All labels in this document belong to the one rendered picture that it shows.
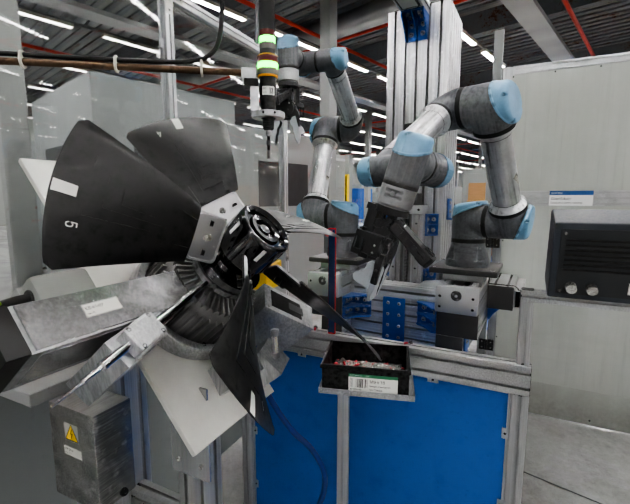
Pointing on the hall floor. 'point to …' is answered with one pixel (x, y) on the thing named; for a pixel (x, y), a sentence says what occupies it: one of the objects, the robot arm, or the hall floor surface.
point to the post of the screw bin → (343, 448)
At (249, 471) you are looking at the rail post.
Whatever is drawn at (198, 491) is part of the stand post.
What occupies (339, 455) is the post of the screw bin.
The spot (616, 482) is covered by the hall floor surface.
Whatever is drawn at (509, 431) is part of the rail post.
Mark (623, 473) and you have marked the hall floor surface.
